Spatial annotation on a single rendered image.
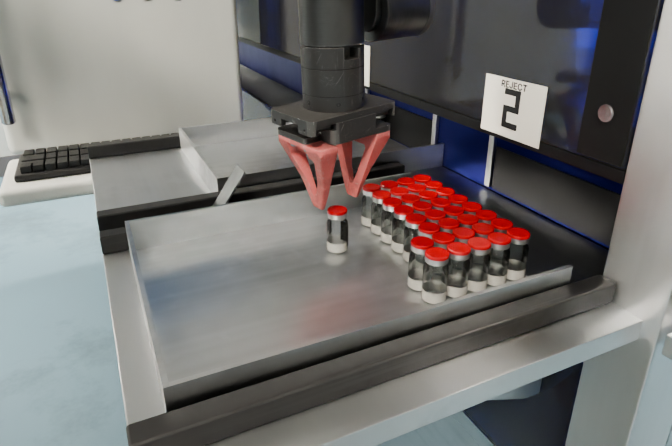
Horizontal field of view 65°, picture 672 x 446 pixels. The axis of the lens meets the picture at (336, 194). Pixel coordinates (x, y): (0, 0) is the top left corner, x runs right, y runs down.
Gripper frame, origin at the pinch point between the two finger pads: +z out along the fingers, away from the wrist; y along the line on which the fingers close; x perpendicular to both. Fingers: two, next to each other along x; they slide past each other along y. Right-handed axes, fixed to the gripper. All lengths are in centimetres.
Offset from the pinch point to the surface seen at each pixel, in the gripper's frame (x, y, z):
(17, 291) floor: 177, -19, 96
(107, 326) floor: 132, 1, 96
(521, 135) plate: -9.9, 16.1, -4.9
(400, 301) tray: -11.1, -2.0, 6.0
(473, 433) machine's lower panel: -9.2, 14.8, 36.2
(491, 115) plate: -5.4, 17.2, -5.8
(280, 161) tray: 27.0, 10.9, 6.9
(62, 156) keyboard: 69, -11, 12
